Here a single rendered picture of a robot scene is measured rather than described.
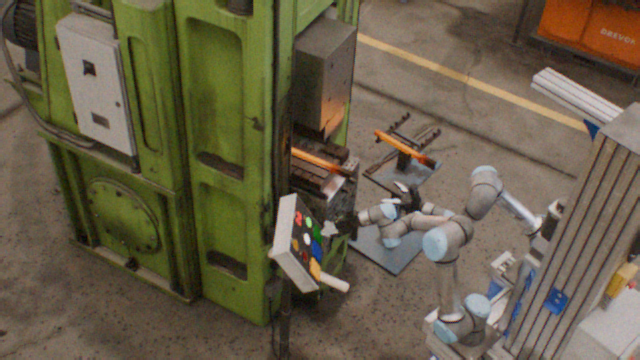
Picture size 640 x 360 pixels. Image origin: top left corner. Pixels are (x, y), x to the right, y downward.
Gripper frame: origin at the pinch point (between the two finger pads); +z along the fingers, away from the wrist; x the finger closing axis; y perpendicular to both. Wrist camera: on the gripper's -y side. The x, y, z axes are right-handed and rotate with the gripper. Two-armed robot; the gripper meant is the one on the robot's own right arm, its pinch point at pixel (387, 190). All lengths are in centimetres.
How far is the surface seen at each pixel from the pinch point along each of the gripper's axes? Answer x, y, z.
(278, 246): -71, -17, 20
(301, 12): -12, -91, 45
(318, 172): -6.1, 1.0, 35.6
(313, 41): -9, -77, 41
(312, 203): -15.9, 13.4, 32.9
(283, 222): -59, -18, 25
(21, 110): 26, 100, 308
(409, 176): 48, 33, 4
